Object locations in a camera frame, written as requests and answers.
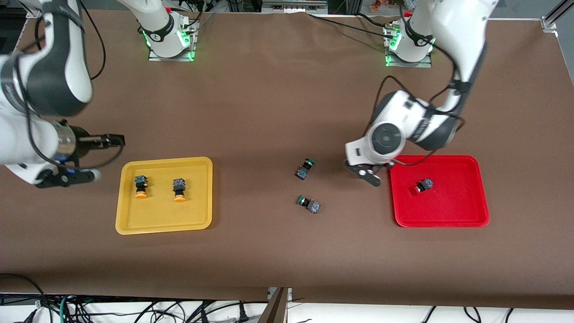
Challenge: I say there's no red mushroom push button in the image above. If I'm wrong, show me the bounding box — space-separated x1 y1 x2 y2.
408 178 435 196

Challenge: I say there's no green mushroom push button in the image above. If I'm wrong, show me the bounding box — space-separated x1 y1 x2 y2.
296 195 321 214
295 158 315 181

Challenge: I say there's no brown table cover sheet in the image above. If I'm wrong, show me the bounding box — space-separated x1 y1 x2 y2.
0 8 574 310

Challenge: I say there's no yellow plastic tray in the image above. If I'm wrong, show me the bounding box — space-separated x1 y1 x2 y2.
115 156 213 236

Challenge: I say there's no red plastic tray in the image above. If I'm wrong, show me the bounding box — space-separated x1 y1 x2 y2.
388 155 491 228

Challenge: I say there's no metal rack equipment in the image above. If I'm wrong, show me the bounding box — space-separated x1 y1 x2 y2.
262 0 328 14

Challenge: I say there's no dark brown table leg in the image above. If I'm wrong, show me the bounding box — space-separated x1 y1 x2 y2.
258 287 290 323

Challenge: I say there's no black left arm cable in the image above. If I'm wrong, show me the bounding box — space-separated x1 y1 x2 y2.
380 11 466 167

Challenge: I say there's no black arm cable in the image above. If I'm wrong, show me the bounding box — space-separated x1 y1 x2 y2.
380 11 466 167
26 0 126 172

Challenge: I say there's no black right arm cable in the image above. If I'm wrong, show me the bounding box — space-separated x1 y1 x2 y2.
26 0 126 172

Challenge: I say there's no black cable on table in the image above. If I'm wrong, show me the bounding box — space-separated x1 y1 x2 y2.
307 13 395 39

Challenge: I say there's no green floor cable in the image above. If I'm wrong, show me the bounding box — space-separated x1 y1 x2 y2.
58 295 72 323

